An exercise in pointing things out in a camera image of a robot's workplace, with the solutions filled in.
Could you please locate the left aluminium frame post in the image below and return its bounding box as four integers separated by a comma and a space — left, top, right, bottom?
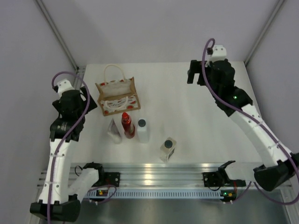
34, 0, 78, 71

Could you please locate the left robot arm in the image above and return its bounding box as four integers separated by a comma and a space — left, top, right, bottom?
30, 86, 106, 223

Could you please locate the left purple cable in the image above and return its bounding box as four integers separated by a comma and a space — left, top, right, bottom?
46, 71, 117, 222

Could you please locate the white bottle grey cap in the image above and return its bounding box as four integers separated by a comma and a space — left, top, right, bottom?
137, 118, 149, 143

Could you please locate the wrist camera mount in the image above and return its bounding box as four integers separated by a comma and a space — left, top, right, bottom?
55, 79, 74, 97
209, 44, 227, 62

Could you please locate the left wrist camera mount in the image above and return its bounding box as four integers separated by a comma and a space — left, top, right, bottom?
55, 79, 74, 97

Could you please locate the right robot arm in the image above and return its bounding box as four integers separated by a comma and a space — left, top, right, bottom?
187, 59, 299, 191

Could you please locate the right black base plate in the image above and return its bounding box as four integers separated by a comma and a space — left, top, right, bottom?
202, 172, 221, 188

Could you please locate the purple cable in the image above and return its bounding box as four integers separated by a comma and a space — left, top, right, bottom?
46, 71, 117, 222
202, 38, 299, 206

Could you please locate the aluminium frame post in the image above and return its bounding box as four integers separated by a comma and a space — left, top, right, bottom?
34, 0, 78, 71
244, 0, 287, 67

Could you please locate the slotted cable duct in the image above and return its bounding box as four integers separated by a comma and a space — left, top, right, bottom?
85, 189, 233, 199

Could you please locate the aluminium mounting rail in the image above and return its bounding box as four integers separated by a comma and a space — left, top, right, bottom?
36, 163, 292, 189

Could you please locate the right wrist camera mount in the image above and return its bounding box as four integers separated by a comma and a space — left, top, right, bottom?
209, 44, 227, 62

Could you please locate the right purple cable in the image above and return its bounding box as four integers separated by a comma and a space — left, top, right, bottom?
202, 38, 299, 206

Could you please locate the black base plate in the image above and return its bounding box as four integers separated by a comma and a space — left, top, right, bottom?
202, 172, 221, 188
104, 172, 121, 187

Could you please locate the red liquid bottle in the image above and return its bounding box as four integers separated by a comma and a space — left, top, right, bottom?
121, 112, 135, 139

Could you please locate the right aluminium frame post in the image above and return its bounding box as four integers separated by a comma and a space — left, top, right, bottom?
244, 0, 287, 67

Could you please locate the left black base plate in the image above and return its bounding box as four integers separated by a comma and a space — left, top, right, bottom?
104, 172, 121, 187

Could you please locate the clear square bottle black label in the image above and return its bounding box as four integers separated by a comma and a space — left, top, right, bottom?
160, 137, 177, 162

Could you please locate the burlap watermelon canvas bag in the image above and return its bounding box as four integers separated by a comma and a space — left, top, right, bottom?
95, 64, 141, 116

